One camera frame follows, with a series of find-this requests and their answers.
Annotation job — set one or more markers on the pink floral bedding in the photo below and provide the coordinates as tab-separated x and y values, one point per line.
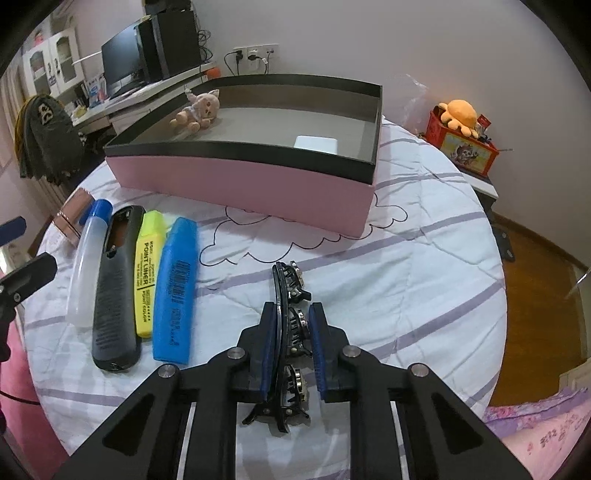
542	434

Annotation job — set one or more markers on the chair with dark jacket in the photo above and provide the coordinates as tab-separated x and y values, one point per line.
47	145

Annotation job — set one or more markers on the orange octopus plush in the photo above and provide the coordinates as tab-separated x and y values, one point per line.
459	115

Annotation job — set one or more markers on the low white black cabinet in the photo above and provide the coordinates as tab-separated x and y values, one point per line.
483	186

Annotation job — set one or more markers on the black floor scale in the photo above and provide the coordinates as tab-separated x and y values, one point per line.
503	243

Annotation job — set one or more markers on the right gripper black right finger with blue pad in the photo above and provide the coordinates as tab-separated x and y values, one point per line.
405	423

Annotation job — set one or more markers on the black hair clip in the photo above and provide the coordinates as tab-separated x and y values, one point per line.
275	387

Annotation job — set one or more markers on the yellow highlighter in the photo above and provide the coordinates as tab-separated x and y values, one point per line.
149	244

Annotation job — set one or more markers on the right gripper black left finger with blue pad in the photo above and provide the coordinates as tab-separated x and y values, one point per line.
181	423

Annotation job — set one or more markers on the black computer tower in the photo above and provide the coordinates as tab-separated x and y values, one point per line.
169	44

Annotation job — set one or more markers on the blue highlighter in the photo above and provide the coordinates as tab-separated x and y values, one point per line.
174	294

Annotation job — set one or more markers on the clear bottle blue cap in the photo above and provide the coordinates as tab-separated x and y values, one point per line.
84	277

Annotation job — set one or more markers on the clear plastic bag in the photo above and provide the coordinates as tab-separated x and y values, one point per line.
418	105

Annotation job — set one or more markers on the bottle with orange cap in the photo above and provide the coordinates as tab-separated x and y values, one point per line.
213	73

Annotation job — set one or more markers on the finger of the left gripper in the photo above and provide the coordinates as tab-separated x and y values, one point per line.
23	282
12	230

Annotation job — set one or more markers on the pink plush doll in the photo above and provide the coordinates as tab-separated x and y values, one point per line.
201	111

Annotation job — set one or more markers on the red printed storage crate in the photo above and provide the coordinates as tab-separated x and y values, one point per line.
467	153

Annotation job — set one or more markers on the rose gold round tin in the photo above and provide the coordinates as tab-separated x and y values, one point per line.
71	217

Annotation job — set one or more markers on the white glass door cabinet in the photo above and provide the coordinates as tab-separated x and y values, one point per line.
53	67

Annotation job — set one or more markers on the white striped quilt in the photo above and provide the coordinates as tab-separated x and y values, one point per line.
425	283

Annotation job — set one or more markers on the white rectangular box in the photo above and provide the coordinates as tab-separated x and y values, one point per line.
317	144

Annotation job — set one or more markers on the white wall power outlet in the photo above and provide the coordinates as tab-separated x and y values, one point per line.
256	52

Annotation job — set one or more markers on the white desk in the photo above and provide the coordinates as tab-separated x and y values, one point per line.
121	112

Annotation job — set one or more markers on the black computer monitor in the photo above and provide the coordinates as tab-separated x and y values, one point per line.
122	59

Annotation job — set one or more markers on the pink black storage box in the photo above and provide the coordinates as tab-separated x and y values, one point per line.
247	159

